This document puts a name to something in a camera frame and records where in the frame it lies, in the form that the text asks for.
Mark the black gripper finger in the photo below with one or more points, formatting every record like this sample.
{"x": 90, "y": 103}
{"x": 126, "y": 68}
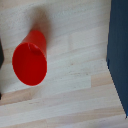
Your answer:
{"x": 1, "y": 55}

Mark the dark blue hardcover book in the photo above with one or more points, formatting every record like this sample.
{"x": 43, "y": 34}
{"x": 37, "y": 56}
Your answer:
{"x": 119, "y": 50}

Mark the red plastic cup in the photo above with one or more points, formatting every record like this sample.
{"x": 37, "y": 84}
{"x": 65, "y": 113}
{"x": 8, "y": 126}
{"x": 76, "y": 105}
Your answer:
{"x": 30, "y": 63}

